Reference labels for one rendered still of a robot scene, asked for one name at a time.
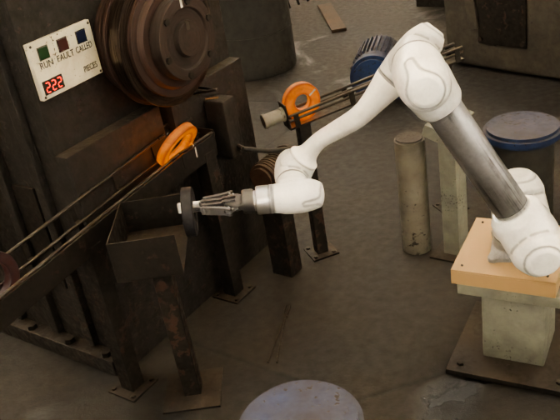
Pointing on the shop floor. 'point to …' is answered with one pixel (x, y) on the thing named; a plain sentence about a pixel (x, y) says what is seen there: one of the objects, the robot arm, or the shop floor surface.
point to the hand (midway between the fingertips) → (189, 207)
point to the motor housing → (277, 223)
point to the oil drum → (259, 36)
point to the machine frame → (123, 114)
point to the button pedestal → (450, 201)
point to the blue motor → (371, 57)
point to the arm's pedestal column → (510, 346)
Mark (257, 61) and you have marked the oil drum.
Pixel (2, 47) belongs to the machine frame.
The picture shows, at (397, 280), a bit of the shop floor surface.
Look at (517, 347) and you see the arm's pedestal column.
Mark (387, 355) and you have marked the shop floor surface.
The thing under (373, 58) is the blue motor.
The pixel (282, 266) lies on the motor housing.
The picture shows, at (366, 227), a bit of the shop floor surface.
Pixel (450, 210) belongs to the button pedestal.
